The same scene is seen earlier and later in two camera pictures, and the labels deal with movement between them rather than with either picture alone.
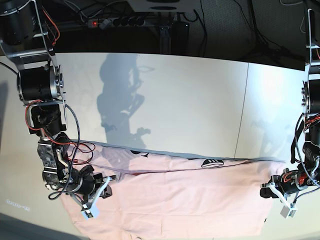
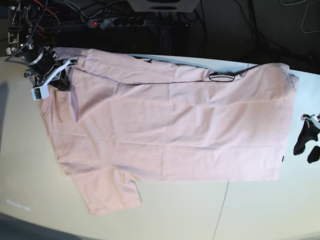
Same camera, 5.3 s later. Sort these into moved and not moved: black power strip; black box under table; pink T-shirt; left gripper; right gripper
Moved: right gripper; pink T-shirt; left gripper
Not moved: black box under table; black power strip
